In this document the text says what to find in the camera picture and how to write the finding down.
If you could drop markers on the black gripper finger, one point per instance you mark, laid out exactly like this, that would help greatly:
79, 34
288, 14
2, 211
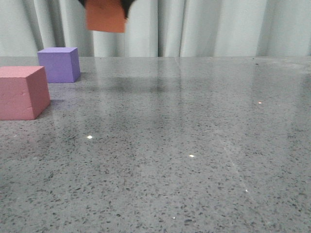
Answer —
126, 5
82, 2

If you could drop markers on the orange foam cube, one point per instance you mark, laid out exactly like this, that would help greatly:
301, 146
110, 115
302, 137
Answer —
105, 16

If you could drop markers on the pale green curtain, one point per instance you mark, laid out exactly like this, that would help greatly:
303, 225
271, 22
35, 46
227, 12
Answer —
167, 28

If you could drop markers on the purple foam cube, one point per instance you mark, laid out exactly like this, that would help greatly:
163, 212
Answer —
61, 64

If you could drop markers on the red foam cube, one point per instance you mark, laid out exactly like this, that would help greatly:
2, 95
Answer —
24, 93

